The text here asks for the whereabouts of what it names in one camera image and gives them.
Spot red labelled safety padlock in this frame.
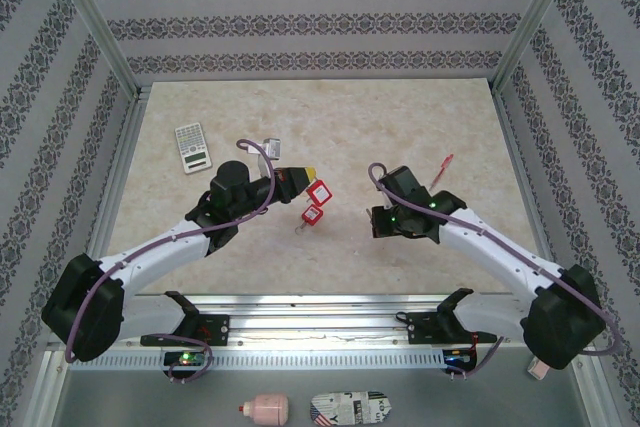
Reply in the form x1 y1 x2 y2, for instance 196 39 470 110
304 179 334 208

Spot perforated metal strip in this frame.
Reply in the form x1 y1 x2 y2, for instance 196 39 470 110
69 351 451 371

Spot pink bottle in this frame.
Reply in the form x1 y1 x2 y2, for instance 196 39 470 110
238 393 291 426

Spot white scientific calculator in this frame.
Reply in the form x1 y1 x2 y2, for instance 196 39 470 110
173 121 214 176

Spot aluminium mounting rail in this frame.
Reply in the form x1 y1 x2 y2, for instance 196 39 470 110
134 294 504 348

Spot red pen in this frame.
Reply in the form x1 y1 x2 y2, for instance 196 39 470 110
430 153 455 188

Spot newspaper print pencil case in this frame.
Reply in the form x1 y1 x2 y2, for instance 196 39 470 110
309 390 394 427

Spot aluminium frame post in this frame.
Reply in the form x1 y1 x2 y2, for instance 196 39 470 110
42 0 144 101
489 0 585 93

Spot aluminium frame rail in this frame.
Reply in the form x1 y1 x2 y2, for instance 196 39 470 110
492 89 557 268
82 89 149 268

